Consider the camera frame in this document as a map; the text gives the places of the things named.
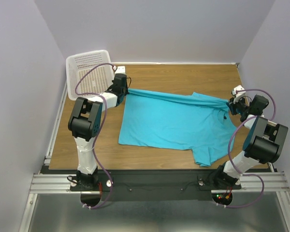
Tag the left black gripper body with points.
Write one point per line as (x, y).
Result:
(123, 90)

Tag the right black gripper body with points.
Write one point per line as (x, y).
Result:
(233, 106)

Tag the turquoise t shirt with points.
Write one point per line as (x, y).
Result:
(195, 122)

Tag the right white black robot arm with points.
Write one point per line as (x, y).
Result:
(263, 144)

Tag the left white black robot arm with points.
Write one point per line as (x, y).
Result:
(85, 123)

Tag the white plastic perforated basket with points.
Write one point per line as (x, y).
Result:
(88, 72)

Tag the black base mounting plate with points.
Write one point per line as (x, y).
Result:
(151, 185)

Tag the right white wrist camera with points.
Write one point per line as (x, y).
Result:
(237, 93)

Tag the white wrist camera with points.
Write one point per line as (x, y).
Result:
(237, 93)
(120, 70)

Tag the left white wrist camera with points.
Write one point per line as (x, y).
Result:
(120, 70)

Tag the aluminium frame rail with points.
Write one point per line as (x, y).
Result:
(32, 197)

